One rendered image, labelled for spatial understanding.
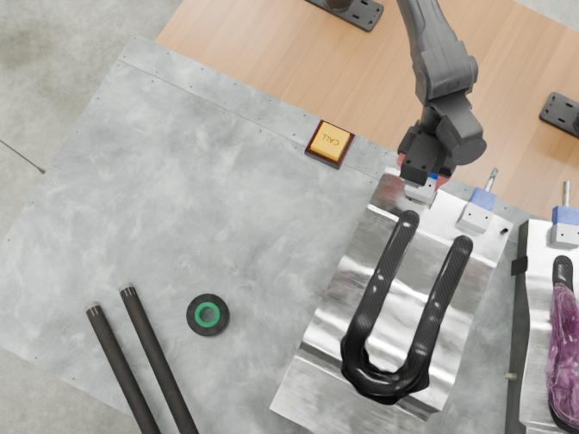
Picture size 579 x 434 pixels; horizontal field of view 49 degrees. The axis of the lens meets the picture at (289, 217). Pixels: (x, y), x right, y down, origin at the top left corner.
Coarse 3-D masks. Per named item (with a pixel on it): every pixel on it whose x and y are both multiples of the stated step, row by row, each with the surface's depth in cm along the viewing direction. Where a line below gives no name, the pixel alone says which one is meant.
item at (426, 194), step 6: (432, 174) 115; (426, 180) 113; (432, 180) 113; (408, 186) 114; (426, 186) 113; (432, 186) 113; (408, 192) 115; (414, 192) 114; (420, 192) 113; (426, 192) 113; (432, 192) 113; (414, 198) 118; (420, 198) 116; (426, 198) 114; (432, 198) 115
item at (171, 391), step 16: (128, 288) 121; (128, 304) 119; (144, 320) 118; (144, 336) 116; (160, 352) 115; (160, 368) 113; (160, 384) 112; (176, 384) 112; (176, 400) 110; (176, 416) 109; (192, 432) 107
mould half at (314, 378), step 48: (384, 192) 119; (384, 240) 117; (432, 240) 117; (480, 240) 117; (336, 288) 113; (480, 288) 115; (336, 336) 108; (384, 336) 109; (288, 384) 113; (336, 384) 113; (432, 384) 106; (336, 432) 111; (384, 432) 111
